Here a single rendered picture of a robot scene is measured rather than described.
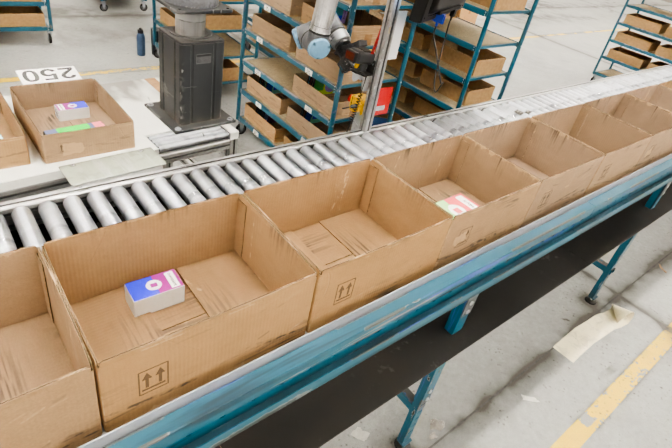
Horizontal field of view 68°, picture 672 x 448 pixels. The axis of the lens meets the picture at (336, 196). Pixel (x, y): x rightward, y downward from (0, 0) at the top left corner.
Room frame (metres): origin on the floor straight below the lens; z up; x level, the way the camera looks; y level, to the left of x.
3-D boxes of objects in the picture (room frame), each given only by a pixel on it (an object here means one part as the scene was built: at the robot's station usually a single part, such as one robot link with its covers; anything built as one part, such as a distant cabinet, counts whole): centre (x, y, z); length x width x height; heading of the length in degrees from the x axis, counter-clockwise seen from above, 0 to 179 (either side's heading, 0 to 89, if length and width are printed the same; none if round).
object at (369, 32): (2.71, 0.14, 0.99); 0.40 x 0.30 x 0.10; 42
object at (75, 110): (1.56, 0.99, 0.78); 0.10 x 0.06 x 0.05; 137
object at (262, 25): (3.04, 0.48, 0.79); 0.40 x 0.30 x 0.10; 46
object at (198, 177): (1.23, 0.31, 0.72); 0.52 x 0.05 x 0.05; 45
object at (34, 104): (1.48, 0.95, 0.80); 0.38 x 0.28 x 0.10; 47
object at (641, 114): (2.05, -1.15, 0.96); 0.39 x 0.29 x 0.17; 135
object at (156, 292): (0.69, 0.31, 0.91); 0.10 x 0.06 x 0.05; 134
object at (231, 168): (1.33, 0.22, 0.72); 0.52 x 0.05 x 0.05; 45
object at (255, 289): (0.66, 0.24, 0.96); 0.39 x 0.29 x 0.17; 135
